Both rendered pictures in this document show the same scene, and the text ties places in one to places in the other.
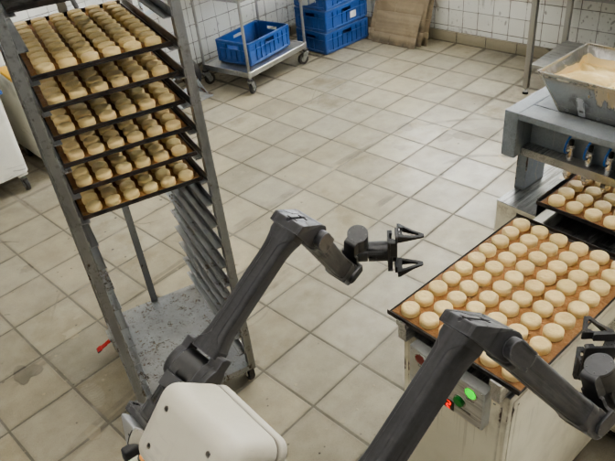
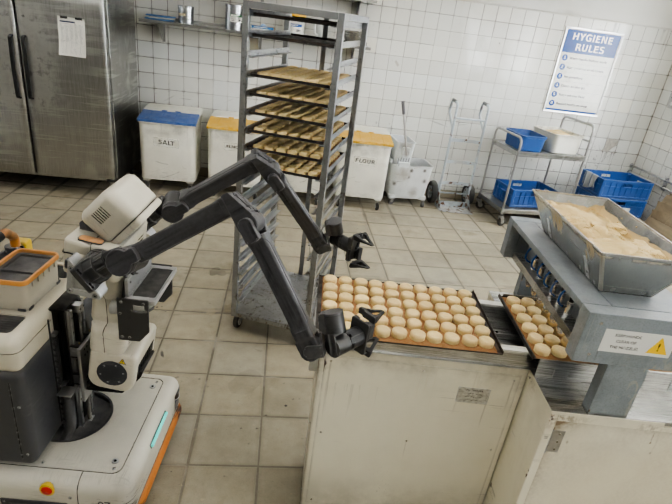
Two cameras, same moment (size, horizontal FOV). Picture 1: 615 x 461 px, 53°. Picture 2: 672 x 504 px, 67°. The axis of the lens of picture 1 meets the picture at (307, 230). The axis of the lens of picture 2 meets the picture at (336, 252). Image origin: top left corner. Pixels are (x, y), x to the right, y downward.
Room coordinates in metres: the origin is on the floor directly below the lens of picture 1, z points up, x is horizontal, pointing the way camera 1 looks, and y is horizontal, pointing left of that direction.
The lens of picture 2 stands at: (-0.16, -1.21, 1.81)
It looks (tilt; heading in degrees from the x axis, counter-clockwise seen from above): 25 degrees down; 35
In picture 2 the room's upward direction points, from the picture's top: 8 degrees clockwise
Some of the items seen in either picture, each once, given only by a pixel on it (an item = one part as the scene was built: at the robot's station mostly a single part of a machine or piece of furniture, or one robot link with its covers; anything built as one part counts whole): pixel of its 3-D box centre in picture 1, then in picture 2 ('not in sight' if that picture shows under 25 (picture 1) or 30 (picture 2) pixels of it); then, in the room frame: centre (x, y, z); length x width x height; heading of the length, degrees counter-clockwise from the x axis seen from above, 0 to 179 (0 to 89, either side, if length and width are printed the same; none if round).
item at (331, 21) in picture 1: (330, 11); (608, 202); (6.03, -0.47, 0.30); 0.60 x 0.40 x 0.20; 133
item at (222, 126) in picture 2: not in sight; (236, 154); (3.38, 2.67, 0.38); 0.64 x 0.54 x 0.77; 44
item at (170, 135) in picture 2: not in sight; (172, 148); (2.94, 3.14, 0.38); 0.64 x 0.54 x 0.77; 45
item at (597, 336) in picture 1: (592, 335); (371, 319); (0.94, -0.60, 1.02); 0.09 x 0.07 x 0.07; 173
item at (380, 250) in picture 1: (381, 251); (349, 245); (1.38, -0.20, 0.99); 0.07 x 0.07 x 0.10; 83
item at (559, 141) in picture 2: not in sight; (555, 140); (5.58, 0.16, 0.90); 0.44 x 0.36 x 0.20; 51
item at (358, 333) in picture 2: (599, 370); (353, 337); (0.87, -0.59, 0.99); 0.07 x 0.07 x 0.10; 83
